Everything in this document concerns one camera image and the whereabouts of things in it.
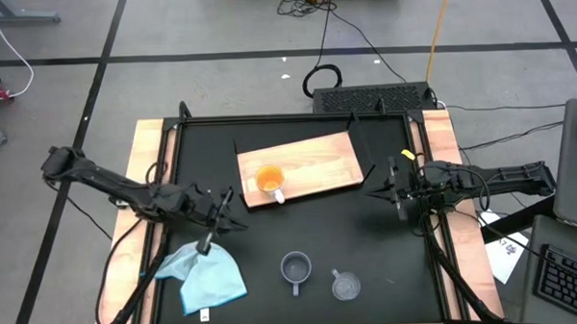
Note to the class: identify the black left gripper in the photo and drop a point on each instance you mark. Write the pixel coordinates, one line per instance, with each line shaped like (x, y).
(198, 203)

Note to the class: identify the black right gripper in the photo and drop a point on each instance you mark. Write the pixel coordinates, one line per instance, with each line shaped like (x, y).
(412, 184)

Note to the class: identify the yellow ceramic mug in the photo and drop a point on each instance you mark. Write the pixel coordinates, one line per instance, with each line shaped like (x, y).
(270, 178)

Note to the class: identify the grey mug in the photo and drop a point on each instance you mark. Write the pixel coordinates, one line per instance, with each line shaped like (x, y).
(296, 267)

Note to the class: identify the clear glass mug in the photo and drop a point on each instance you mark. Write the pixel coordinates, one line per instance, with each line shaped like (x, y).
(347, 286)

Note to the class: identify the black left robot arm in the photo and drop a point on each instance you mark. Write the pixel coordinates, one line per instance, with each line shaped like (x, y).
(101, 180)

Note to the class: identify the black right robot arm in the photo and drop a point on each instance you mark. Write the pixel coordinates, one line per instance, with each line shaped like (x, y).
(510, 178)

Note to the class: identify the yellow tape piece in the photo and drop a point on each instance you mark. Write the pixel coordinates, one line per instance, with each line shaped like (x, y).
(408, 154)

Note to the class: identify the light blue cloth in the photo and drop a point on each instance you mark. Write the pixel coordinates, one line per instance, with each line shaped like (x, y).
(206, 280)

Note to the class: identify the wooden table side board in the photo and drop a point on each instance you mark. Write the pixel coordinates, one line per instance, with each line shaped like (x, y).
(439, 132)
(141, 152)

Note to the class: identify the black computer case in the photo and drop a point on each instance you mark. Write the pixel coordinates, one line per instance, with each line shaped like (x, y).
(370, 99)

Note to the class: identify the white tag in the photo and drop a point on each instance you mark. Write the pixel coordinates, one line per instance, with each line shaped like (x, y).
(205, 323)

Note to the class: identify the white paper sheet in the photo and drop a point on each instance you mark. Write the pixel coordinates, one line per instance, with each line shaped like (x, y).
(508, 257)

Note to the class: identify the grey desk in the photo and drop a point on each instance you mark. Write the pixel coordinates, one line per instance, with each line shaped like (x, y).
(529, 250)
(570, 181)

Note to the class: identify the black keyboard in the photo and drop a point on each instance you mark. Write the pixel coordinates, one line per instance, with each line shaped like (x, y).
(569, 282)

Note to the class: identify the wooden shelf with black frame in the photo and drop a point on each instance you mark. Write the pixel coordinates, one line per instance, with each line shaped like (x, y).
(312, 166)

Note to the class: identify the black aluminium rig frame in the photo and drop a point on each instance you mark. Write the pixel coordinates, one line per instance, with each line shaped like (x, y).
(292, 117)

